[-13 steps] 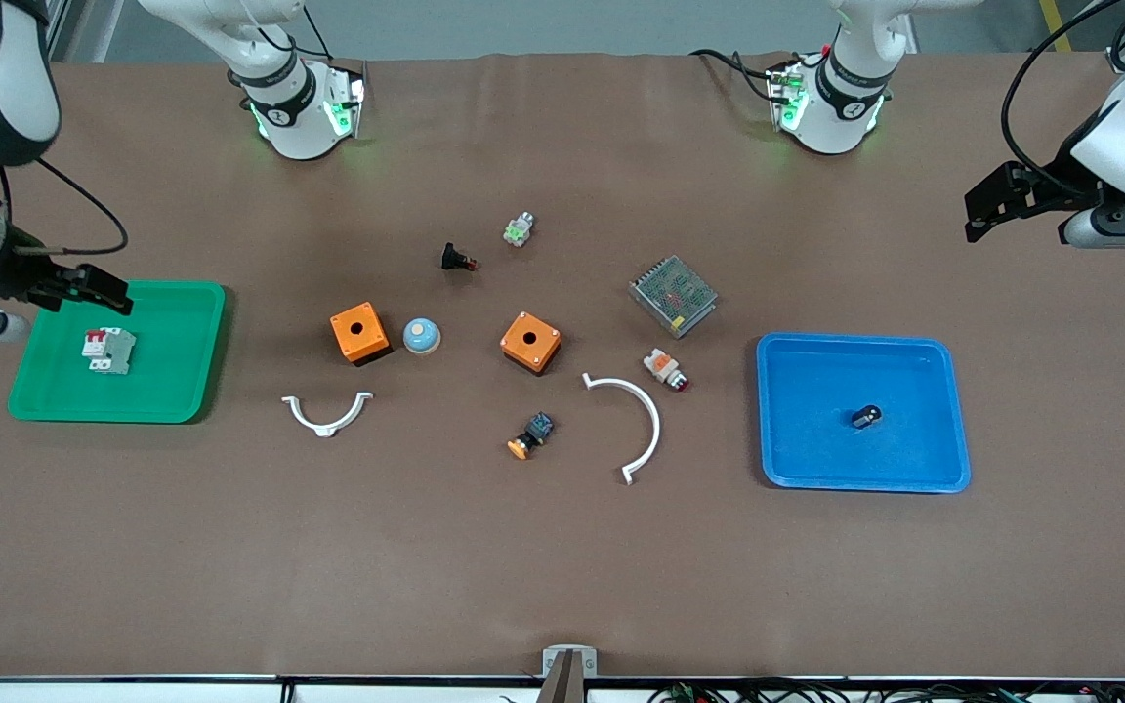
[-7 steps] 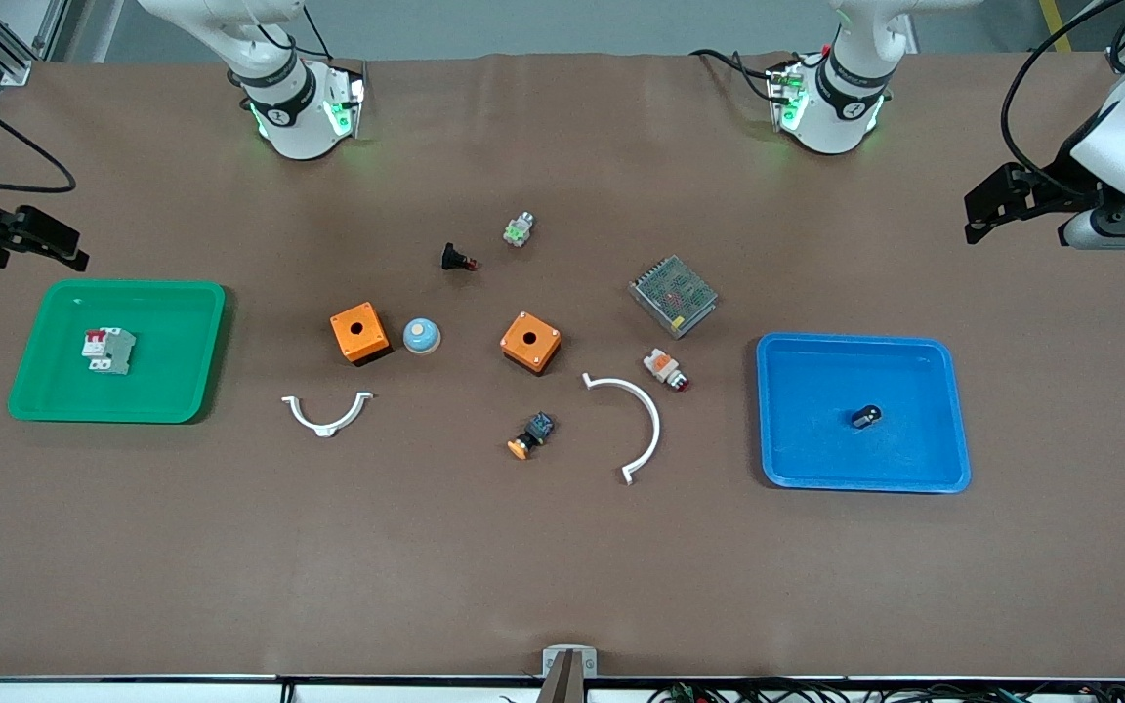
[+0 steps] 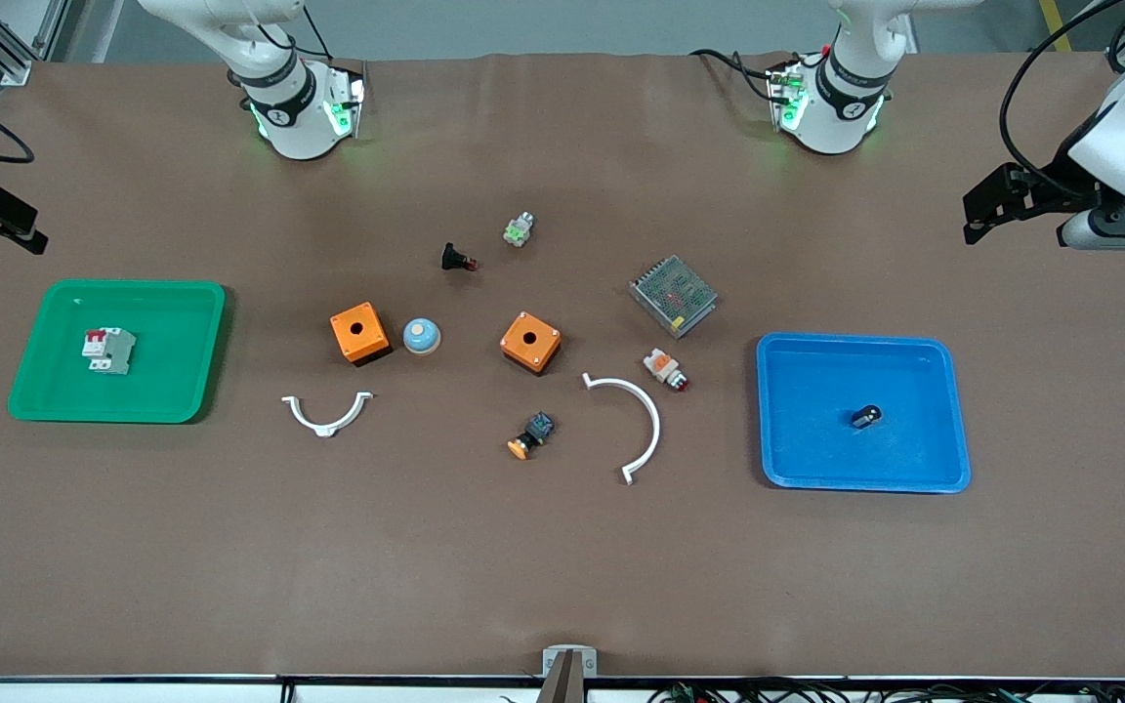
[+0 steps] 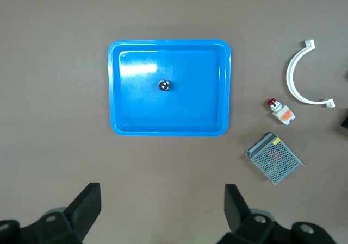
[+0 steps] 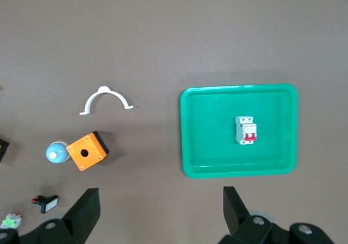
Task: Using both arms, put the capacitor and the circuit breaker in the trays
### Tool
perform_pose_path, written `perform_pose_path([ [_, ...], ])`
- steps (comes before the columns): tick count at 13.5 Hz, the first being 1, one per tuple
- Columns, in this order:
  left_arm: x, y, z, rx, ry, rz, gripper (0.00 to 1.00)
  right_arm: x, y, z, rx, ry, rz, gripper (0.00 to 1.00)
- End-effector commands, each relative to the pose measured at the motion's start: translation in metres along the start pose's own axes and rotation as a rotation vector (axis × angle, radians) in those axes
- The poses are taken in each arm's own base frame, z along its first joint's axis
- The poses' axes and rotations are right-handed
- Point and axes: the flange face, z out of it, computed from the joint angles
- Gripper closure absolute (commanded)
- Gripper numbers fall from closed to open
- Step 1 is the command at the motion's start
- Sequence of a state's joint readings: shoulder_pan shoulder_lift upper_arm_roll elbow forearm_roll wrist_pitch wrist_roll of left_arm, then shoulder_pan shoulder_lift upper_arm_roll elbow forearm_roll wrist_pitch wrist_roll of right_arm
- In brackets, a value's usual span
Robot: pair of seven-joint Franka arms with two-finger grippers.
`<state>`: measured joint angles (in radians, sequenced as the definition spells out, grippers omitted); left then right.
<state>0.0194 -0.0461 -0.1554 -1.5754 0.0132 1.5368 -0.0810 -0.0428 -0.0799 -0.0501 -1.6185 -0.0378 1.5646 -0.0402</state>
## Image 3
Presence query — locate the black base cable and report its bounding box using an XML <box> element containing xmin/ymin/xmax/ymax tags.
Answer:
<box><xmin>689</xmin><ymin>47</ymin><xmax>788</xmax><ymax>103</ymax></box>

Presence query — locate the red button white orange body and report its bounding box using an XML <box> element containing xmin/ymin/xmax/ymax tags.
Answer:
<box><xmin>643</xmin><ymin>348</ymin><xmax>690</xmax><ymax>393</ymax></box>

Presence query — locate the metal mesh power supply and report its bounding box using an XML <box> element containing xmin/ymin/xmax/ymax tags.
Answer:
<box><xmin>629</xmin><ymin>255</ymin><xmax>719</xmax><ymax>340</ymax></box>

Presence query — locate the green plastic tray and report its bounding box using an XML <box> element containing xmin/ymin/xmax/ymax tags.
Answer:
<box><xmin>8</xmin><ymin>279</ymin><xmax>228</xmax><ymax>425</ymax></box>

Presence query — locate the grey red circuit breaker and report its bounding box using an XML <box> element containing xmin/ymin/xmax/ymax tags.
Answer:
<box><xmin>82</xmin><ymin>327</ymin><xmax>138</xmax><ymax>376</ymax></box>

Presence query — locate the orange button black body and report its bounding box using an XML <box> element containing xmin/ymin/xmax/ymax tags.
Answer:
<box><xmin>507</xmin><ymin>412</ymin><xmax>556</xmax><ymax>461</ymax></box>

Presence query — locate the small white pipe clamp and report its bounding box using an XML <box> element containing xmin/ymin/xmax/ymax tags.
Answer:
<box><xmin>281</xmin><ymin>392</ymin><xmax>374</xmax><ymax>438</ymax></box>

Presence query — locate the grey metal table bracket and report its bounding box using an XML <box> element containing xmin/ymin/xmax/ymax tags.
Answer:
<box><xmin>542</xmin><ymin>644</ymin><xmax>599</xmax><ymax>703</ymax></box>

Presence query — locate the large white pipe clamp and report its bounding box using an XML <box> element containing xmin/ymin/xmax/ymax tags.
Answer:
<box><xmin>582</xmin><ymin>373</ymin><xmax>662</xmax><ymax>486</ymax></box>

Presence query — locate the brown table mat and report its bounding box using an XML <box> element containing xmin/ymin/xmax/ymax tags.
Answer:
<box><xmin>0</xmin><ymin>51</ymin><xmax>1125</xmax><ymax>680</ymax></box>

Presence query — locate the orange box with hole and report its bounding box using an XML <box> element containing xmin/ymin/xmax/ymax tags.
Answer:
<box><xmin>330</xmin><ymin>302</ymin><xmax>393</xmax><ymax>367</ymax></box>
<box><xmin>500</xmin><ymin>311</ymin><xmax>563</xmax><ymax>376</ymax></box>

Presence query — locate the blue plastic tray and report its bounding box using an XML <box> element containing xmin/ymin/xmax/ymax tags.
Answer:
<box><xmin>756</xmin><ymin>332</ymin><xmax>973</xmax><ymax>494</ymax></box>

